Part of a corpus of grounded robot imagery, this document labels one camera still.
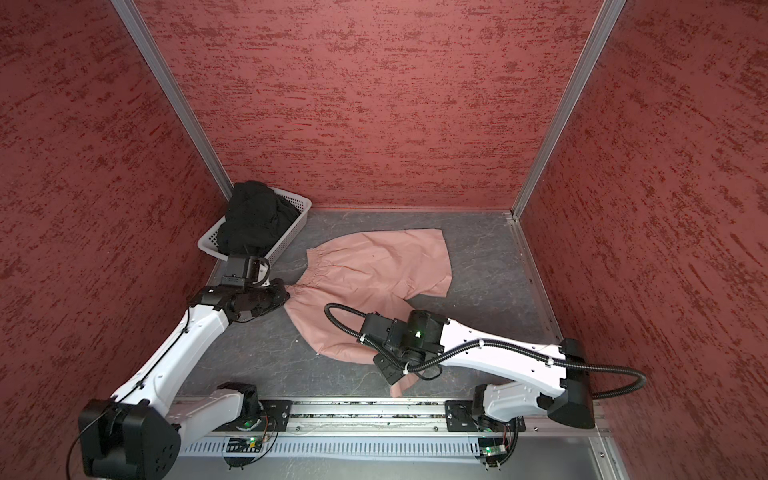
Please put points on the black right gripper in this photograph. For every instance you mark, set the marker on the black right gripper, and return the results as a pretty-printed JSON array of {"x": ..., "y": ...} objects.
[{"x": 393, "y": 374}]

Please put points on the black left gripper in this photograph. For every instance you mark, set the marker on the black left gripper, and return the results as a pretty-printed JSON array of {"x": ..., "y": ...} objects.
[{"x": 281, "y": 296}]

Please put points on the pink shorts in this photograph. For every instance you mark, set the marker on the pink shorts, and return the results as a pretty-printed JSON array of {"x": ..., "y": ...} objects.
[{"x": 372, "y": 272}]

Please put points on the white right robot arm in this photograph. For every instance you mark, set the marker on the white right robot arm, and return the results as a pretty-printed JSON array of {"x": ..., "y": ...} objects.
[{"x": 538, "y": 382}]

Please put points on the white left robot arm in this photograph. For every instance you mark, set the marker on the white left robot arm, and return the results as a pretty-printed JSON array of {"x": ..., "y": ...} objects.
[{"x": 137, "y": 433}]

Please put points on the black shorts in basket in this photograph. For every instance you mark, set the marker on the black shorts in basket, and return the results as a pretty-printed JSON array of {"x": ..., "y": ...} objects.
[{"x": 255, "y": 220}]

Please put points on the white plastic laundry basket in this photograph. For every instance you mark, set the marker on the white plastic laundry basket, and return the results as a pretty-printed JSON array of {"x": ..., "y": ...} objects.
[{"x": 208, "y": 243}]

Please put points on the right circuit board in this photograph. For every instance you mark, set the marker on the right circuit board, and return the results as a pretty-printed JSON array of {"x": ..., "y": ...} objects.
[{"x": 492, "y": 450}]

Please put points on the circuit board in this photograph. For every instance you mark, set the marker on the circuit board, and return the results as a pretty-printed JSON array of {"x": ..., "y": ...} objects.
[
  {"x": 248, "y": 446},
  {"x": 492, "y": 450}
]

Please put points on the left circuit board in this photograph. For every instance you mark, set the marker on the left circuit board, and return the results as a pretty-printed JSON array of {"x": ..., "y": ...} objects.
[{"x": 248, "y": 446}]

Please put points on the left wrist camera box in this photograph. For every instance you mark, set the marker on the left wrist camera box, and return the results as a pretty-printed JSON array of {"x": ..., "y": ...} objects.
[{"x": 246, "y": 272}]

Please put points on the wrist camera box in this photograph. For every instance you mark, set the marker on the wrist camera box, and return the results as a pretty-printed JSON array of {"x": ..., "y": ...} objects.
[
  {"x": 246, "y": 272},
  {"x": 375, "y": 331}
]

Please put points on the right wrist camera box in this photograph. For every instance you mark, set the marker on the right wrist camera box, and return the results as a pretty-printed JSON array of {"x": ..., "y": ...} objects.
[{"x": 375, "y": 331}]

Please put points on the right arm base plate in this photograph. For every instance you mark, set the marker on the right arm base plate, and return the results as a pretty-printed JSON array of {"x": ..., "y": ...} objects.
[{"x": 460, "y": 418}]

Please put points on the white slotted cable duct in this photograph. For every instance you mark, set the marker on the white slotted cable duct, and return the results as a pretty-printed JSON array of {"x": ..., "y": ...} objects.
[{"x": 364, "y": 448}]

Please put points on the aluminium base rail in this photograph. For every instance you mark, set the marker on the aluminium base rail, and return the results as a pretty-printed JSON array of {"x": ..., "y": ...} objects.
[{"x": 361, "y": 416}]

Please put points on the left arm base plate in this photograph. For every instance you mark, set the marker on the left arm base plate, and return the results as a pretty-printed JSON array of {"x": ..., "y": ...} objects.
[{"x": 276, "y": 414}]

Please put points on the left aluminium corner post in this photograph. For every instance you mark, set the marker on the left aluminium corner post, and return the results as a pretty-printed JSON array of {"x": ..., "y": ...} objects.
[{"x": 138, "y": 30}]

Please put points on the aluminium corner post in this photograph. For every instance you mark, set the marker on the aluminium corner post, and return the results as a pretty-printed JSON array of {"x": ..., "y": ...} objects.
[
  {"x": 138, "y": 30},
  {"x": 600, "y": 32}
]

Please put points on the right aluminium corner post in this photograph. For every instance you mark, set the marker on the right aluminium corner post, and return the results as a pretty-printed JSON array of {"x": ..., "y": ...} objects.
[{"x": 600, "y": 32}]

